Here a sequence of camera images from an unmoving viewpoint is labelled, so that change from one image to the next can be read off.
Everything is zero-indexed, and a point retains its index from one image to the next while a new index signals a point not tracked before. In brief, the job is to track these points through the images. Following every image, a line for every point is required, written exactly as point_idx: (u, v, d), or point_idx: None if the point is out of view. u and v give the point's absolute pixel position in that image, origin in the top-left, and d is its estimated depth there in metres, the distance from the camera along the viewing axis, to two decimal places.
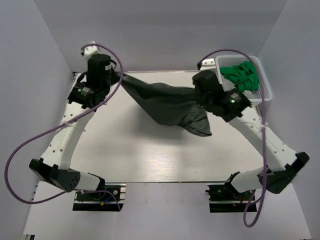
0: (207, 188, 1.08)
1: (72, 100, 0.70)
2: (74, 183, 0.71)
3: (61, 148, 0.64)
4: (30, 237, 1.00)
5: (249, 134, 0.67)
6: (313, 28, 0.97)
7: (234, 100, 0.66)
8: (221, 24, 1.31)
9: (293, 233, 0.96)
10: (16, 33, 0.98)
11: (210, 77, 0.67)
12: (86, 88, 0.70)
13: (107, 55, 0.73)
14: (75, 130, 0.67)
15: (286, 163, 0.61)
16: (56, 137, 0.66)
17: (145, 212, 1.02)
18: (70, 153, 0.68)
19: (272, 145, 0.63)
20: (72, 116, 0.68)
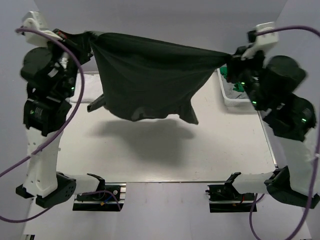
0: (207, 188, 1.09)
1: (29, 125, 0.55)
2: (70, 191, 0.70)
3: (38, 180, 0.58)
4: (30, 237, 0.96)
5: (295, 151, 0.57)
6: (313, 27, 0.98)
7: (306, 117, 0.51)
8: None
9: (293, 233, 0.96)
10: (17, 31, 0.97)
11: (297, 75, 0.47)
12: (38, 107, 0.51)
13: (46, 55, 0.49)
14: (45, 157, 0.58)
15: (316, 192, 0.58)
16: (30, 166, 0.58)
17: (145, 212, 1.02)
18: (53, 171, 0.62)
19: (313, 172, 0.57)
20: (36, 145, 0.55)
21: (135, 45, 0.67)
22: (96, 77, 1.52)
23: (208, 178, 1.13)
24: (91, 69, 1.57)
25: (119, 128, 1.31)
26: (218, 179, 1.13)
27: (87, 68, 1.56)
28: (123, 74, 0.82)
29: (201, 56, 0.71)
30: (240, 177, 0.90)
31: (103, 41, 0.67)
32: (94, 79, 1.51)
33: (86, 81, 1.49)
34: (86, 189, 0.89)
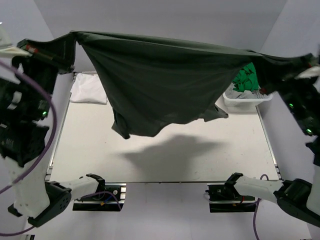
0: (206, 188, 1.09)
1: (5, 155, 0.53)
2: (65, 201, 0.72)
3: (27, 203, 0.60)
4: (30, 237, 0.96)
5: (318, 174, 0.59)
6: (314, 28, 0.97)
7: None
8: (222, 24, 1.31)
9: (293, 233, 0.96)
10: (16, 31, 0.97)
11: None
12: (8, 139, 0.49)
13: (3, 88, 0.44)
14: (26, 184, 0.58)
15: None
16: (15, 192, 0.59)
17: (146, 213, 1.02)
18: (42, 191, 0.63)
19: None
20: (16, 174, 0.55)
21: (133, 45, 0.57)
22: (96, 77, 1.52)
23: (208, 178, 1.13)
24: (90, 69, 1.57)
25: None
26: (218, 179, 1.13)
27: (87, 68, 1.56)
28: (128, 83, 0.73)
29: (216, 56, 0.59)
30: (243, 180, 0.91)
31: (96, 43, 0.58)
32: (94, 79, 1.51)
33: (86, 81, 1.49)
34: (84, 192, 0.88)
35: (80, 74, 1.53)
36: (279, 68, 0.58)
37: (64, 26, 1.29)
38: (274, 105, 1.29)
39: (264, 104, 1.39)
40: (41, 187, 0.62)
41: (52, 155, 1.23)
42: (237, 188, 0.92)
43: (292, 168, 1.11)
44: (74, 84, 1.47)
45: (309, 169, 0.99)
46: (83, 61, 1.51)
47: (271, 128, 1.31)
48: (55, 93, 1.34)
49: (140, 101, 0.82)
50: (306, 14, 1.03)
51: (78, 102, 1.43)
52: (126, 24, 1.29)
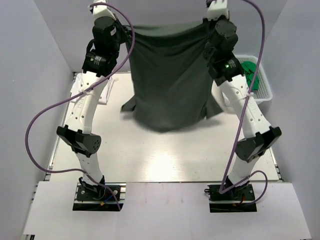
0: (206, 188, 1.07)
1: (86, 70, 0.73)
2: (96, 147, 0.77)
3: (82, 115, 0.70)
4: (31, 237, 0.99)
5: (234, 99, 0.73)
6: (313, 28, 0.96)
7: (229, 66, 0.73)
8: None
9: (293, 233, 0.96)
10: (12, 33, 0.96)
11: (231, 37, 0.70)
12: (98, 57, 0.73)
13: (110, 19, 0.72)
14: (91, 98, 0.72)
15: (258, 131, 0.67)
16: (78, 103, 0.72)
17: (145, 213, 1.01)
18: (91, 119, 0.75)
19: (250, 113, 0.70)
20: (88, 85, 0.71)
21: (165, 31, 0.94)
22: None
23: (206, 178, 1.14)
24: None
25: (120, 131, 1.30)
26: (217, 178, 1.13)
27: None
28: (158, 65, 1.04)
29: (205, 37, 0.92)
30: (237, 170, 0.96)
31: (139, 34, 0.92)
32: None
33: None
34: (93, 170, 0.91)
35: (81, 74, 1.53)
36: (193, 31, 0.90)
37: (63, 27, 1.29)
38: (274, 105, 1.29)
39: (265, 104, 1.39)
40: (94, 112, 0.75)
41: (53, 154, 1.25)
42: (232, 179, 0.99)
43: (293, 168, 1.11)
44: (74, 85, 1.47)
45: (309, 170, 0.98)
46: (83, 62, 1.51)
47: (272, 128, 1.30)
48: (55, 94, 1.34)
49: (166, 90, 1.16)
50: (305, 14, 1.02)
51: None
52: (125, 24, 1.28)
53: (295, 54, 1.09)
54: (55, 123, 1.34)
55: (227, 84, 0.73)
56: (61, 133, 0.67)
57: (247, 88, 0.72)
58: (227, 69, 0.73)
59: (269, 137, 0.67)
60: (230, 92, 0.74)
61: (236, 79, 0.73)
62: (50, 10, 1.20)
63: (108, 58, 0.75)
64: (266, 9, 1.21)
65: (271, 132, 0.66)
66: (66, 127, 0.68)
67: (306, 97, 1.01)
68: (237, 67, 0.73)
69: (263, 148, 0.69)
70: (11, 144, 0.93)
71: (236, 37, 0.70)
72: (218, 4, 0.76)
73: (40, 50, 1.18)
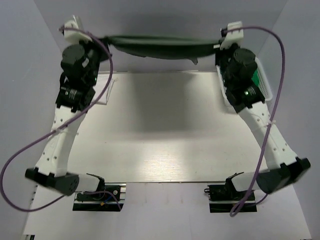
0: (206, 188, 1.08)
1: (60, 105, 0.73)
2: (70, 187, 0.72)
3: (55, 156, 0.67)
4: (30, 237, 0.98)
5: (255, 127, 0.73)
6: (314, 28, 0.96)
7: (248, 92, 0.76)
8: (222, 25, 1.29)
9: (294, 233, 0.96)
10: (11, 33, 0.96)
11: (249, 64, 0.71)
12: (73, 91, 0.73)
13: (82, 50, 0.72)
14: (65, 137, 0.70)
15: (283, 162, 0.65)
16: (48, 144, 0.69)
17: (145, 213, 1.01)
18: (64, 160, 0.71)
19: (273, 142, 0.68)
20: (62, 121, 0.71)
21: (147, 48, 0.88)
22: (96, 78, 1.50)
23: (206, 178, 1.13)
24: None
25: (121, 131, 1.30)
26: (218, 179, 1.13)
27: None
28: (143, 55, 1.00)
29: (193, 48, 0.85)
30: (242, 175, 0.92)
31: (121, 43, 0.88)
32: None
33: None
34: (86, 187, 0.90)
35: None
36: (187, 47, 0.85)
37: (62, 27, 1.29)
38: (275, 105, 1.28)
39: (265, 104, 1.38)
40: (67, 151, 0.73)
41: None
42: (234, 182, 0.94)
43: None
44: None
45: (309, 171, 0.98)
46: None
47: None
48: (55, 94, 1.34)
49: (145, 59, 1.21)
50: (306, 13, 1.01)
51: None
52: (125, 25, 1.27)
53: (295, 55, 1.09)
54: None
55: (247, 110, 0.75)
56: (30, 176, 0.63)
57: (268, 116, 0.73)
58: (246, 98, 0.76)
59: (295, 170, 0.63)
60: (250, 119, 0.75)
61: (257, 106, 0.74)
62: (50, 10, 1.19)
63: (85, 92, 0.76)
64: (267, 9, 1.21)
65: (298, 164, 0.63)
66: (35, 171, 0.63)
67: (307, 97, 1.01)
68: (257, 97, 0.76)
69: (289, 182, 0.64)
70: (11, 144, 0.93)
71: (255, 64, 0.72)
72: (235, 34, 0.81)
73: (40, 50, 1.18)
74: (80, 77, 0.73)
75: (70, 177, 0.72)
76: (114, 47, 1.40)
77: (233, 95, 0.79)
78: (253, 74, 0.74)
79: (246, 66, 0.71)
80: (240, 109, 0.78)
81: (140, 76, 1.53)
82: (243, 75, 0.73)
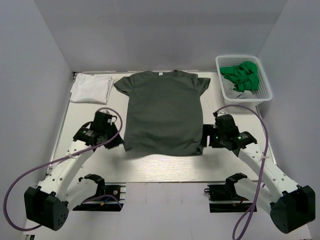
0: (206, 188, 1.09)
1: (77, 138, 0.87)
2: (61, 222, 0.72)
3: (60, 178, 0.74)
4: (31, 237, 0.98)
5: (254, 164, 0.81)
6: (314, 29, 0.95)
7: (241, 137, 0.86)
8: (222, 25, 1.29)
9: (293, 233, 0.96)
10: (11, 34, 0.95)
11: (227, 118, 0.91)
12: (90, 132, 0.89)
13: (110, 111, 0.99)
14: (74, 163, 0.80)
15: (284, 190, 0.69)
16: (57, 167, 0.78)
17: (145, 213, 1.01)
18: (66, 186, 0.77)
19: (271, 174, 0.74)
20: (75, 150, 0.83)
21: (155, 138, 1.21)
22: (96, 77, 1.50)
23: (206, 178, 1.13)
24: (90, 69, 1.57)
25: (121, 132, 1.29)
26: (218, 179, 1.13)
27: (86, 68, 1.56)
28: (149, 120, 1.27)
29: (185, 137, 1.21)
30: (245, 183, 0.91)
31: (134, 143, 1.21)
32: (94, 79, 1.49)
33: (86, 81, 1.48)
34: (84, 198, 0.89)
35: (81, 74, 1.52)
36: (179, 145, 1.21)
37: (62, 27, 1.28)
38: (274, 106, 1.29)
39: (265, 104, 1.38)
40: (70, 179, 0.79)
41: (52, 155, 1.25)
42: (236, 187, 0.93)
43: (293, 168, 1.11)
44: (75, 84, 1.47)
45: (309, 170, 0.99)
46: (82, 62, 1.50)
47: (272, 128, 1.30)
48: (55, 94, 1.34)
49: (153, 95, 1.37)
50: (306, 14, 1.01)
51: (78, 102, 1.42)
52: (125, 24, 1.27)
53: (295, 55, 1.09)
54: (55, 124, 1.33)
55: (242, 150, 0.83)
56: (31, 194, 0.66)
57: (262, 152, 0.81)
58: (241, 142, 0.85)
59: (301, 199, 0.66)
60: (247, 158, 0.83)
61: (251, 147, 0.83)
62: (49, 10, 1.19)
63: (98, 135, 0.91)
64: (266, 9, 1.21)
65: (301, 191, 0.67)
66: (37, 188, 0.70)
67: (307, 98, 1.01)
68: (249, 138, 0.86)
69: (305, 217, 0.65)
70: (11, 144, 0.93)
71: (230, 116, 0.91)
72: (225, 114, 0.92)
73: (40, 50, 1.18)
74: (102, 125, 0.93)
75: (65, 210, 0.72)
76: (114, 47, 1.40)
77: (229, 141, 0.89)
78: (234, 124, 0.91)
79: (225, 120, 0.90)
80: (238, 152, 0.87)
81: None
82: (229, 127, 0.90)
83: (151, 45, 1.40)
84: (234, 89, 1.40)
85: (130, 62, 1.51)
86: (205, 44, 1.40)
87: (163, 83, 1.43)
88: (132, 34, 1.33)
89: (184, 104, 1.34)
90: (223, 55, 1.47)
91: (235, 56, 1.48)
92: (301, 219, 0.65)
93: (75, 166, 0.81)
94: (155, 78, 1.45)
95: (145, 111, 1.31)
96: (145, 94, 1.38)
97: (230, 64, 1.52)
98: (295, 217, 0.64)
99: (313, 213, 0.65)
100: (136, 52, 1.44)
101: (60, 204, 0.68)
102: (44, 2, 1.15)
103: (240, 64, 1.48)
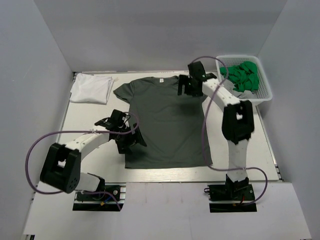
0: (206, 187, 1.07)
1: (98, 123, 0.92)
2: (73, 185, 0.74)
3: (83, 142, 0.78)
4: (31, 237, 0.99)
5: (210, 93, 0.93)
6: (314, 30, 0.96)
7: (205, 75, 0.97)
8: (221, 25, 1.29)
9: (294, 233, 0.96)
10: (11, 34, 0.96)
11: (196, 64, 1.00)
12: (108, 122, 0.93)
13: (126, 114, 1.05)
14: (96, 138, 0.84)
15: (229, 102, 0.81)
16: (81, 136, 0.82)
17: (145, 213, 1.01)
18: (84, 153, 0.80)
19: (222, 95, 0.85)
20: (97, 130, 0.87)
21: (154, 157, 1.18)
22: (96, 77, 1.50)
23: (205, 178, 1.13)
24: (91, 69, 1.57)
25: None
26: (218, 179, 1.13)
27: (86, 68, 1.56)
28: (150, 138, 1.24)
29: (186, 156, 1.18)
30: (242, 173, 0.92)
31: (133, 162, 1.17)
32: (94, 79, 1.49)
33: (86, 81, 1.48)
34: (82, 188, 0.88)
35: (81, 74, 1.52)
36: (181, 163, 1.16)
37: (62, 27, 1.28)
38: (274, 106, 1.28)
39: (265, 104, 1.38)
40: (87, 150, 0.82)
41: None
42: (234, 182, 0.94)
43: (292, 169, 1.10)
44: (75, 84, 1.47)
45: (309, 170, 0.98)
46: (83, 61, 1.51)
47: (272, 128, 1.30)
48: (56, 94, 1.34)
49: (155, 109, 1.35)
50: (306, 14, 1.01)
51: (78, 102, 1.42)
52: (125, 25, 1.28)
53: (295, 55, 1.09)
54: (56, 123, 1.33)
55: (203, 84, 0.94)
56: (55, 148, 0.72)
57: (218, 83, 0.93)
58: (204, 79, 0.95)
59: (245, 110, 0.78)
60: (207, 89, 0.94)
61: (211, 81, 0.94)
62: (49, 10, 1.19)
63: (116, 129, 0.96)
64: (266, 9, 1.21)
65: (244, 105, 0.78)
66: (62, 145, 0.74)
67: (307, 98, 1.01)
68: (211, 76, 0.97)
69: (246, 126, 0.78)
70: (11, 144, 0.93)
71: (199, 62, 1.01)
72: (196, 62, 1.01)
73: (40, 50, 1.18)
74: (119, 120, 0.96)
75: (77, 175, 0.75)
76: (114, 46, 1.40)
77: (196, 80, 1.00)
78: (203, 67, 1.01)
79: (194, 64, 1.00)
80: (203, 88, 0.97)
81: (140, 76, 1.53)
82: (197, 70, 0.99)
83: (151, 45, 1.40)
84: (234, 89, 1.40)
85: (130, 62, 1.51)
86: (205, 44, 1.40)
87: (163, 92, 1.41)
88: (131, 35, 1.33)
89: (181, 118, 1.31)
90: (223, 55, 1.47)
91: (234, 56, 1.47)
92: (242, 128, 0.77)
93: (95, 141, 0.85)
94: (154, 86, 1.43)
95: (145, 127, 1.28)
96: (146, 108, 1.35)
97: (230, 63, 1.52)
98: (237, 127, 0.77)
99: (252, 123, 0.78)
100: (136, 52, 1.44)
101: (77, 167, 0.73)
102: (44, 3, 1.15)
103: (240, 64, 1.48)
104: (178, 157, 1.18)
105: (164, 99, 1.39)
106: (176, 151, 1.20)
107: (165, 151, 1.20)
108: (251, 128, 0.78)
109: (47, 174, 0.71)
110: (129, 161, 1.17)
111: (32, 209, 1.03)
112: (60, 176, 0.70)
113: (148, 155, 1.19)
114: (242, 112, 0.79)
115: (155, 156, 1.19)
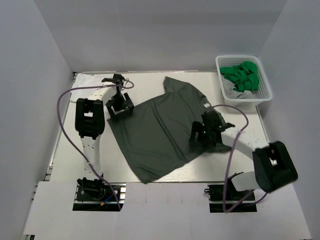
0: (206, 187, 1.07)
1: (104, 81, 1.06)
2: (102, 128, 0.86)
3: (100, 94, 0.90)
4: (30, 237, 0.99)
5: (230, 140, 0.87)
6: (314, 30, 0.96)
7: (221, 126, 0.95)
8: (221, 25, 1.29)
9: (294, 233, 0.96)
10: (11, 35, 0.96)
11: (211, 113, 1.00)
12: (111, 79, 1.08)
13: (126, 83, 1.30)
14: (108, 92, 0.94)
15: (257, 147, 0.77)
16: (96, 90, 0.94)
17: (145, 213, 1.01)
18: None
19: (244, 140, 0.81)
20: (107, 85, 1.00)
21: (139, 153, 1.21)
22: (96, 77, 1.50)
23: (205, 179, 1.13)
24: (91, 70, 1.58)
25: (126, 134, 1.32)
26: (217, 179, 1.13)
27: (86, 68, 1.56)
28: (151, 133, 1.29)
29: (161, 168, 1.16)
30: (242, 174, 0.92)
31: (124, 147, 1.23)
32: (94, 79, 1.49)
33: (86, 81, 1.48)
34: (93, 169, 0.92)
35: (81, 74, 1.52)
36: (157, 171, 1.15)
37: (61, 27, 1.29)
38: (274, 106, 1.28)
39: (265, 104, 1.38)
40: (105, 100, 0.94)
41: (52, 154, 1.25)
42: (233, 181, 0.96)
43: None
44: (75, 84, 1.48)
45: (308, 170, 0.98)
46: (83, 61, 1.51)
47: (272, 128, 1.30)
48: (56, 94, 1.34)
49: (181, 109, 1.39)
50: (306, 14, 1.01)
51: None
52: (125, 25, 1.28)
53: (295, 55, 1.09)
54: (56, 123, 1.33)
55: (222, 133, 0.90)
56: (79, 103, 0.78)
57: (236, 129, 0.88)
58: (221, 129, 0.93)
59: (276, 153, 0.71)
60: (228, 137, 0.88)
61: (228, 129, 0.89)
62: (50, 11, 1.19)
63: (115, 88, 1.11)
64: (266, 9, 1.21)
65: (275, 147, 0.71)
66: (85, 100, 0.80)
67: (306, 98, 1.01)
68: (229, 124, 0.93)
69: (286, 172, 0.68)
70: (11, 145, 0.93)
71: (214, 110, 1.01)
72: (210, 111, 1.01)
73: (40, 50, 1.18)
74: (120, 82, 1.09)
75: None
76: (114, 47, 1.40)
77: (213, 131, 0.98)
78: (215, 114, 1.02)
79: (209, 114, 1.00)
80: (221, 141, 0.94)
81: (140, 76, 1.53)
82: (212, 121, 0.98)
83: (151, 46, 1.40)
84: (233, 89, 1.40)
85: (130, 62, 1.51)
86: (205, 44, 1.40)
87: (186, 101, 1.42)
88: (131, 35, 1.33)
89: (179, 126, 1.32)
90: (223, 55, 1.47)
91: (234, 56, 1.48)
92: (283, 176, 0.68)
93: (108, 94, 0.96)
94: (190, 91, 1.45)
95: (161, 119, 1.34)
96: (174, 104, 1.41)
97: (230, 63, 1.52)
98: (275, 174, 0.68)
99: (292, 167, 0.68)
100: (136, 53, 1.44)
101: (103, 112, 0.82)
102: (44, 3, 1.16)
103: (240, 64, 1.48)
104: (150, 167, 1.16)
105: (186, 107, 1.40)
106: (153, 157, 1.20)
107: (150, 152, 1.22)
108: (293, 175, 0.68)
109: (80, 125, 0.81)
110: (123, 146, 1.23)
111: (32, 208, 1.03)
112: (91, 122, 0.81)
113: (136, 147, 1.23)
114: (275, 155, 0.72)
115: (140, 153, 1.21)
